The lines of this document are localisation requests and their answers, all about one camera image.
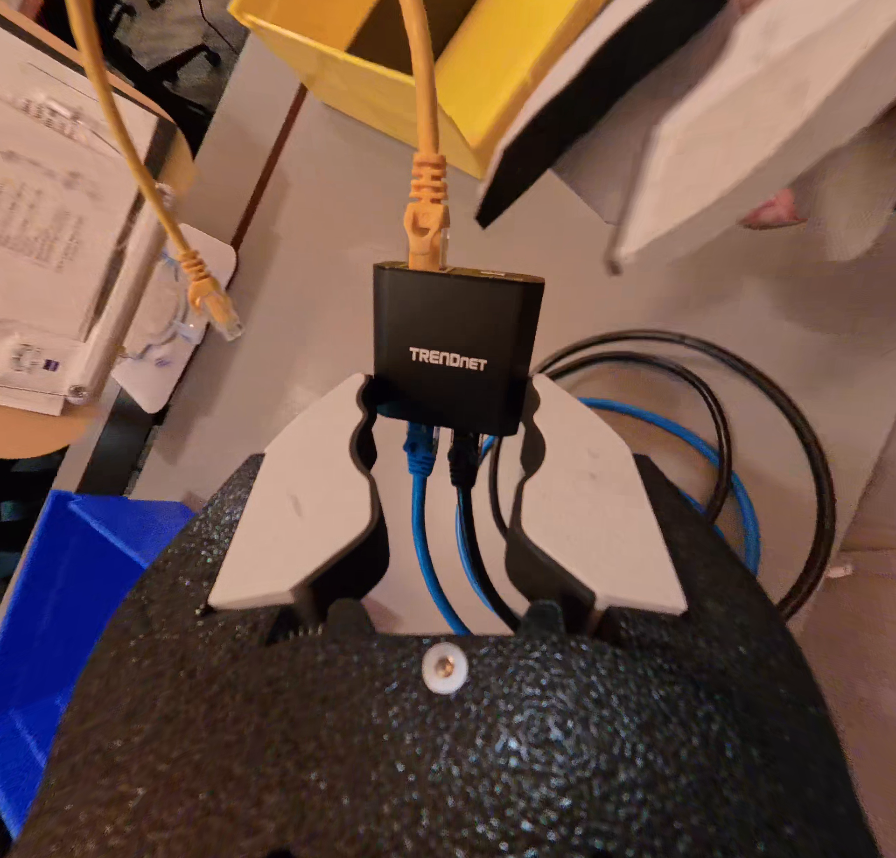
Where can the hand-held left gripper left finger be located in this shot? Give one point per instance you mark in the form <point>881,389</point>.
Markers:
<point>294,494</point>

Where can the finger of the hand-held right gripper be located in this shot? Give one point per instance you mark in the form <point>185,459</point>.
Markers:
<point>535,120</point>
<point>735,102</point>

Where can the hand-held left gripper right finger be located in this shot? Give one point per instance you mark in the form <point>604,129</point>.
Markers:
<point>595,501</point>

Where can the black network adapter box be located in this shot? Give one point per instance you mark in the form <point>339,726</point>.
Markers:
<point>455,326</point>

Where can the adjacent grey desk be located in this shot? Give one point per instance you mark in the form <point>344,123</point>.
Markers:
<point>231,137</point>

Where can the person's right hand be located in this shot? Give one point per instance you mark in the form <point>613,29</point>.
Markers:
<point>773,213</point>

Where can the yellow plastic bin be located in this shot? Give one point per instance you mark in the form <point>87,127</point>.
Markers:
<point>350,95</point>

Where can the blue plastic bin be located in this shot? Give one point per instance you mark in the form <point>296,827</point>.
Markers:
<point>63,592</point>

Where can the black office chair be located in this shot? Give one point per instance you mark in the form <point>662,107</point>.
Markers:
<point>175,57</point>

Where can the white printed box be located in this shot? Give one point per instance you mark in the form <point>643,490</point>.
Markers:
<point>56,207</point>

